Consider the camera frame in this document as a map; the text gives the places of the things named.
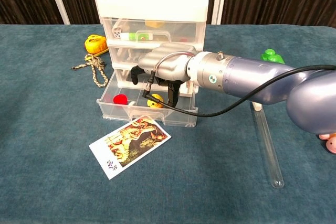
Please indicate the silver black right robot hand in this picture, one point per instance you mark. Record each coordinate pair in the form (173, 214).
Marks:
(170, 61)

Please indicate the clear drawer with red ball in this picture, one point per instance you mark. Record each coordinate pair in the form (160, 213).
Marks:
(118, 112)

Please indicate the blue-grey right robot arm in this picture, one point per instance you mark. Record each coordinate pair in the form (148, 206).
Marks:
(252, 77)

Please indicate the clear drawer with die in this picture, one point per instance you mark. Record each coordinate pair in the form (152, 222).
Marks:
(173, 31)

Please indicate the clear drawer with wooden parts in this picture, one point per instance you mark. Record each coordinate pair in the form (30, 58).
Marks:
(123, 54)

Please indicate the white small box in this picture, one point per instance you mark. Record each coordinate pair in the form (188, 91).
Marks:
(189, 90)

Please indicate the yellow hexagonal piece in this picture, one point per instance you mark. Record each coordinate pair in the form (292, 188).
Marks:
(153, 23)

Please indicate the yellow round toy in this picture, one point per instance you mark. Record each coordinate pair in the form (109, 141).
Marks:
(155, 102)

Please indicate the green white tube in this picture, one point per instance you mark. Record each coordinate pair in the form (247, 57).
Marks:
(132, 36)

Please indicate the white die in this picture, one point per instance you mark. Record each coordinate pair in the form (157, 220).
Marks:
(116, 33)

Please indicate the red round toy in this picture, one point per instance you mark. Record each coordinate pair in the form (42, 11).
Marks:
(120, 99)

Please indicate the yellow tape measure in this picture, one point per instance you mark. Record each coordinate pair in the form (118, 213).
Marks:
(94, 45)

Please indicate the picture card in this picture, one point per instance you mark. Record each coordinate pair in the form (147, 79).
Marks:
(131, 148)

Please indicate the green building block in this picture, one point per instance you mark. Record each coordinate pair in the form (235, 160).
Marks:
(273, 57)

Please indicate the glass test tube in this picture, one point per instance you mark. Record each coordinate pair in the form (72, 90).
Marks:
(270, 155)

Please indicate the teal table cloth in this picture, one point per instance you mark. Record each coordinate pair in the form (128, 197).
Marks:
(52, 142)

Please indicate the pink orange turtle toy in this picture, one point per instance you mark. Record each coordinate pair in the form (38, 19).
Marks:
(330, 142)

